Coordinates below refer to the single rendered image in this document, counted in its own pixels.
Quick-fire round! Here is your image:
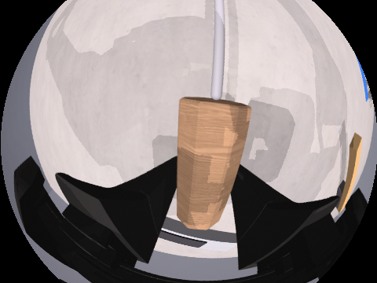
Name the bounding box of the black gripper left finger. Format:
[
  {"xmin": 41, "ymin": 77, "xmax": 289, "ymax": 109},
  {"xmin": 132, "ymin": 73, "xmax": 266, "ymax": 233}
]
[{"xmin": 54, "ymin": 157, "xmax": 177, "ymax": 264}]

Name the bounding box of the wooden-handled metal rod tool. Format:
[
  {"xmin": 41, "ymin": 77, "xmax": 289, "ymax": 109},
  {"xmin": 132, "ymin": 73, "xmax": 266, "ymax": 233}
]
[{"xmin": 176, "ymin": 0, "xmax": 251, "ymax": 230}]

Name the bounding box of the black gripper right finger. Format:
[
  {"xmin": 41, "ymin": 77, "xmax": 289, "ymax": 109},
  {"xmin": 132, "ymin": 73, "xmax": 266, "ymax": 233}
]
[{"xmin": 230, "ymin": 164, "xmax": 340, "ymax": 270}]

